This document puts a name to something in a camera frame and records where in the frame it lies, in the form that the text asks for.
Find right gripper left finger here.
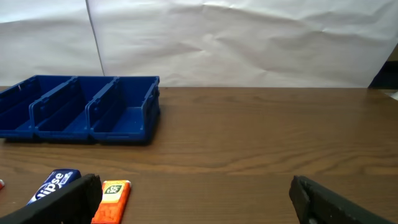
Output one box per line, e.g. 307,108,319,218
0,173,104,224

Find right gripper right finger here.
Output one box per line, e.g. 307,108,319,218
289,175,398,224

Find blue candy pack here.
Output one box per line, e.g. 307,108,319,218
26,169,82,206

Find blue tray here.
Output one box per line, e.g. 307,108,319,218
0,74,161,145

